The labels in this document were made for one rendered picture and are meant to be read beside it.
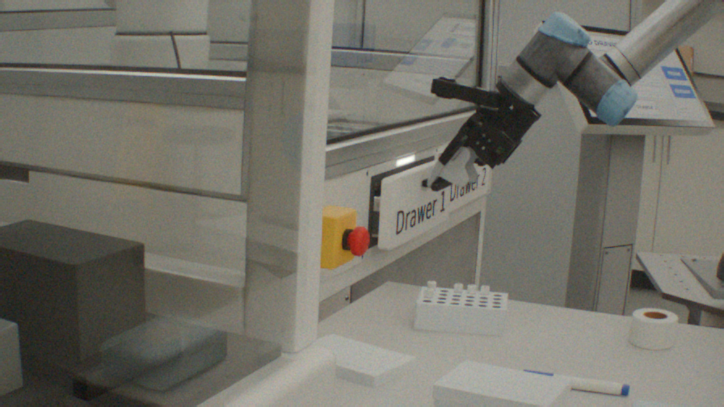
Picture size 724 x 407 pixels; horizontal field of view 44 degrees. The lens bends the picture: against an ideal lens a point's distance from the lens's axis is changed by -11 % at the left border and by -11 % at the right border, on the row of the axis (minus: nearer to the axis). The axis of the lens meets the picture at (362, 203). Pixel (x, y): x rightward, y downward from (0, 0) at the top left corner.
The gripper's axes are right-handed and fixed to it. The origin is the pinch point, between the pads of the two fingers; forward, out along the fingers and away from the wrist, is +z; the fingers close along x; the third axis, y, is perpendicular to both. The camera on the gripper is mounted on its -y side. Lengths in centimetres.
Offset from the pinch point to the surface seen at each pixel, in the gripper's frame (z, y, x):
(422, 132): -2.2, -7.3, 6.5
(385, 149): -0.8, -6.9, -8.7
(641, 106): -21, 14, 95
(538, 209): 37, 6, 161
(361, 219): 6.8, -1.2, -17.3
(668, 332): -15, 44, -24
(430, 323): 5.3, 17.8, -30.5
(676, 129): -22, 25, 103
